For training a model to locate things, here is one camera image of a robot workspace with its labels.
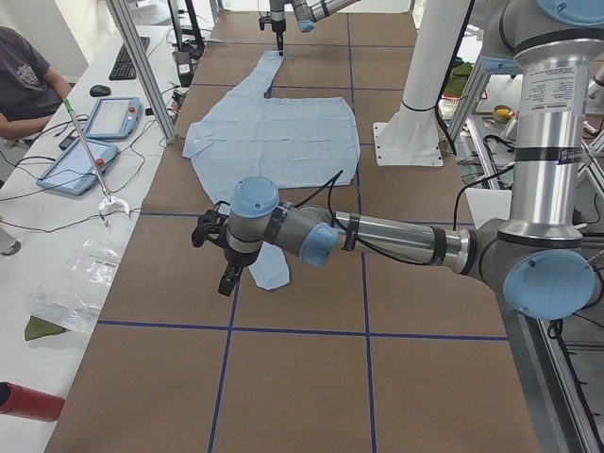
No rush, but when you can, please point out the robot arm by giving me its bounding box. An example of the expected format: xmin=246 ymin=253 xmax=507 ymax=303
xmin=259 ymin=0 xmax=357 ymax=57
xmin=218 ymin=1 xmax=603 ymax=320

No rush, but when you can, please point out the blue teach pendant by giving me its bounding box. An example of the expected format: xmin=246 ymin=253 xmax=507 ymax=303
xmin=36 ymin=139 xmax=118 ymax=196
xmin=84 ymin=97 xmax=142 ymax=141

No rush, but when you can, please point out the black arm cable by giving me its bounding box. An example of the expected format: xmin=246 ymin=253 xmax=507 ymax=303
xmin=281 ymin=168 xmax=518 ymax=265

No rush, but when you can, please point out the white camera mast pedestal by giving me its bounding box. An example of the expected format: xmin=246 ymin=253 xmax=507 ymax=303
xmin=373 ymin=0 xmax=474 ymax=167

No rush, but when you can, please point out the reacher grabber stick tool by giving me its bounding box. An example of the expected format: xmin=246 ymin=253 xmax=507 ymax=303
xmin=62 ymin=97 xmax=130 ymax=228

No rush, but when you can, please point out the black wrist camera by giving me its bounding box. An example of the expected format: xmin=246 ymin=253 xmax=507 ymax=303
xmin=259 ymin=15 xmax=271 ymax=31
xmin=192 ymin=210 xmax=228 ymax=249

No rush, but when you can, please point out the black monitor stand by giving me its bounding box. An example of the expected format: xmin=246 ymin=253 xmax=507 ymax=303
xmin=167 ymin=0 xmax=208 ymax=52

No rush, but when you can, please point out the green cloth piece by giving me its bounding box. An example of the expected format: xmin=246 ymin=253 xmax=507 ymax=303
xmin=24 ymin=315 xmax=66 ymax=342

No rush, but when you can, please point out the aluminium frame post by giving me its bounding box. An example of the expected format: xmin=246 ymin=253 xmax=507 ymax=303
xmin=107 ymin=0 xmax=176 ymax=144

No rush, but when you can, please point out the light blue button-up shirt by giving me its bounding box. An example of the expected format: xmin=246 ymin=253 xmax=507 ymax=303
xmin=183 ymin=51 xmax=361 ymax=289

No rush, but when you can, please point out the clear plastic bag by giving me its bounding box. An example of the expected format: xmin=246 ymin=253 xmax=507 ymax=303
xmin=29 ymin=239 xmax=125 ymax=334

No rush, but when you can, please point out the black computer mouse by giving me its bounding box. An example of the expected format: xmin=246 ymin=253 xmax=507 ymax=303
xmin=89 ymin=84 xmax=111 ymax=97

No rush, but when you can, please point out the red cylindrical bottle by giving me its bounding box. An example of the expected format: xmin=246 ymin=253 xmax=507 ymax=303
xmin=1 ymin=382 xmax=65 ymax=422

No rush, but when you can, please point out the far blue teach pendant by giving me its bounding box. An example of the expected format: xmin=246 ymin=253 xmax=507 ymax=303
xmin=84 ymin=97 xmax=142 ymax=141

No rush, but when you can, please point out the seated person in grey shirt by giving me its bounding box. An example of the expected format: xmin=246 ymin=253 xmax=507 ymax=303
xmin=1 ymin=26 xmax=72 ymax=141

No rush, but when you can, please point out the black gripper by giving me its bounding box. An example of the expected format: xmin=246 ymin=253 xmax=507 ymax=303
xmin=218 ymin=248 xmax=258 ymax=296
xmin=270 ymin=9 xmax=286 ymax=57

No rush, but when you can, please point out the black computer keyboard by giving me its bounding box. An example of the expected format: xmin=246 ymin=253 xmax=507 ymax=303
xmin=109 ymin=44 xmax=137 ymax=81

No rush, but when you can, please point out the near blue teach pendant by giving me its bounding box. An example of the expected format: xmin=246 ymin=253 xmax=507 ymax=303
xmin=36 ymin=139 xmax=118 ymax=196

